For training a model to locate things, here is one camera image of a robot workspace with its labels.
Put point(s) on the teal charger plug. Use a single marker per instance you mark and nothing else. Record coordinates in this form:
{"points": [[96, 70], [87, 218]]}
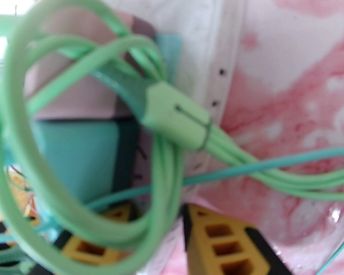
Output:
{"points": [[74, 159]]}

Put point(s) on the white power strip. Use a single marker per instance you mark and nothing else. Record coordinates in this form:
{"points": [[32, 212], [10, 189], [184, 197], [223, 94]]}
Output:
{"points": [[189, 24]]}

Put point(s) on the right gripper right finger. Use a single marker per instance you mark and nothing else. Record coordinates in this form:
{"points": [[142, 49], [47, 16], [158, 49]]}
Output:
{"points": [[199, 248]]}

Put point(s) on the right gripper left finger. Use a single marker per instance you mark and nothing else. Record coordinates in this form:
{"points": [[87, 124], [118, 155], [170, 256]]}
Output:
{"points": [[71, 252]]}

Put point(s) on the pink charger plug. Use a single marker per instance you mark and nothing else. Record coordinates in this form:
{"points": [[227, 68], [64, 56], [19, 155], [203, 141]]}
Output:
{"points": [[74, 96]]}

